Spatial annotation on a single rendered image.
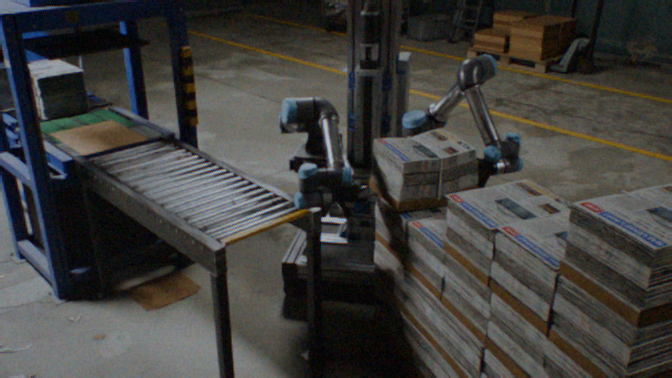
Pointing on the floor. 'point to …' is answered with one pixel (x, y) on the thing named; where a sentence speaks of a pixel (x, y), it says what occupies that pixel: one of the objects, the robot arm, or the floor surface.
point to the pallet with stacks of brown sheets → (526, 39)
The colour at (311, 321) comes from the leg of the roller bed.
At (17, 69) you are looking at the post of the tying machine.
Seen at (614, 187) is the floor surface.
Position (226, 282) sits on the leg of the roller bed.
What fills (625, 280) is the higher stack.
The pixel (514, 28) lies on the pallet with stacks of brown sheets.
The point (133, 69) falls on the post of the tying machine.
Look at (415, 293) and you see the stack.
